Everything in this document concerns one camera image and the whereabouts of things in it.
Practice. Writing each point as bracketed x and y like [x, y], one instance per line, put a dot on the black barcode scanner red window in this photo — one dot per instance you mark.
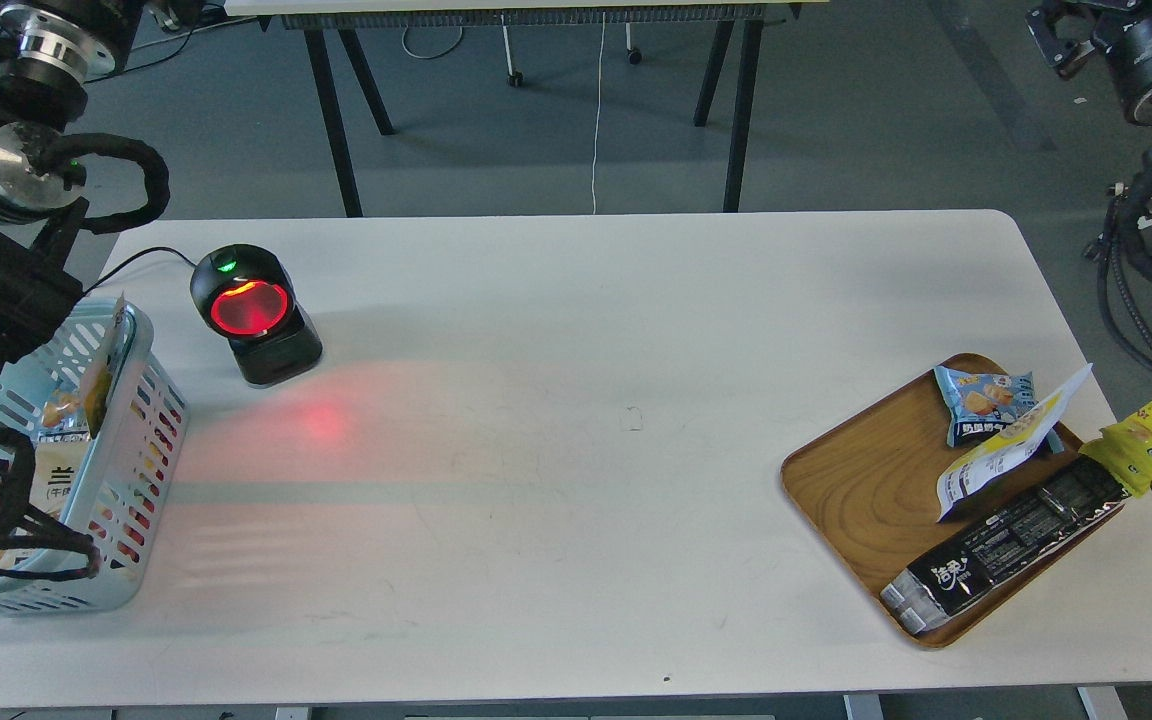
[243, 293]

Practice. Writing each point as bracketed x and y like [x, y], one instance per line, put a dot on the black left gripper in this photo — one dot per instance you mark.
[83, 38]

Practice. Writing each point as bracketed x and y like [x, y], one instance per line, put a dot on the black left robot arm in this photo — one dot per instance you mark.
[54, 185]

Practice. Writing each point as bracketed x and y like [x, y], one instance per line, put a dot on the wooden tray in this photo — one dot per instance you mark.
[868, 486]

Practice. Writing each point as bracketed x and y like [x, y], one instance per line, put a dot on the light blue plastic basket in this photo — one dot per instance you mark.
[118, 489]

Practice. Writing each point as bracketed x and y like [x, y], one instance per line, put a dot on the black tissue pack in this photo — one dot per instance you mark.
[975, 565]

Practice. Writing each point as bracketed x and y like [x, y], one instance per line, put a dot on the white yellow snack bag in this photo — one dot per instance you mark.
[986, 461]

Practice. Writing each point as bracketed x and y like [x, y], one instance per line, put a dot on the yellow white snack pouch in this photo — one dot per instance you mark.
[75, 414]

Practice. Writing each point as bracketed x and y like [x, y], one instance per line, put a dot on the blue snack packet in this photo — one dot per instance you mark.
[980, 405]

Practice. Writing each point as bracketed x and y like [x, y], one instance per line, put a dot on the snack bags inside basket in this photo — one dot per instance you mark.
[46, 490]

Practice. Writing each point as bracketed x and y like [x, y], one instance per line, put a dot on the black leg background table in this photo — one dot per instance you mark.
[314, 18]

